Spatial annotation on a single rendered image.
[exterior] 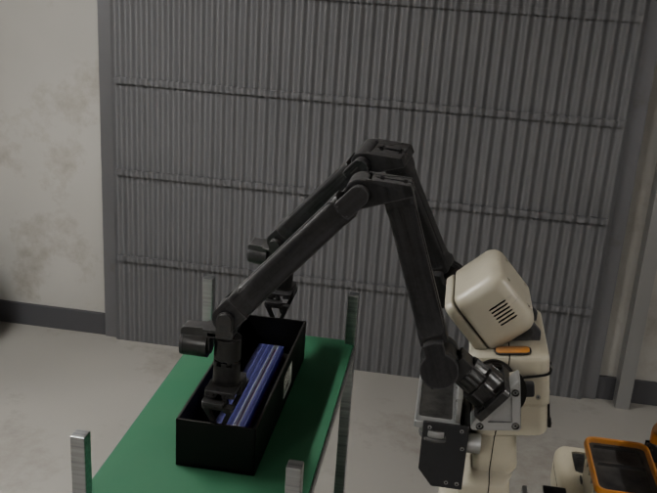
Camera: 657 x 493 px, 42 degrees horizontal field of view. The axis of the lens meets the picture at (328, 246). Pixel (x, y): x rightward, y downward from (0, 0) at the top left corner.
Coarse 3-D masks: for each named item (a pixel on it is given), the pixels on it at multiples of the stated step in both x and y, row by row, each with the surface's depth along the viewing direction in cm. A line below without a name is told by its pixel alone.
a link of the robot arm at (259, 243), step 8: (256, 240) 233; (264, 240) 232; (272, 240) 224; (248, 248) 233; (256, 248) 232; (264, 248) 229; (272, 248) 225; (248, 256) 233; (256, 256) 232; (264, 256) 231
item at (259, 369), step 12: (264, 348) 228; (276, 348) 229; (252, 360) 221; (264, 360) 222; (276, 360) 222; (252, 372) 215; (264, 372) 216; (276, 372) 223; (252, 384) 209; (264, 384) 209; (252, 396) 204; (264, 396) 210; (240, 408) 198; (252, 408) 198; (216, 420) 193; (240, 420) 193; (252, 420) 199
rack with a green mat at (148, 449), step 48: (192, 384) 217; (336, 384) 221; (144, 432) 194; (288, 432) 198; (96, 480) 176; (144, 480) 177; (192, 480) 178; (240, 480) 179; (288, 480) 159; (336, 480) 259
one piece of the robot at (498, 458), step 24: (504, 360) 180; (528, 360) 179; (528, 408) 189; (480, 432) 192; (504, 432) 191; (528, 432) 190; (480, 456) 196; (504, 456) 194; (480, 480) 194; (504, 480) 193
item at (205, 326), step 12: (192, 324) 179; (204, 324) 179; (216, 324) 173; (228, 324) 173; (180, 336) 178; (192, 336) 178; (204, 336) 178; (216, 336) 175; (228, 336) 174; (180, 348) 178; (192, 348) 178; (204, 348) 177
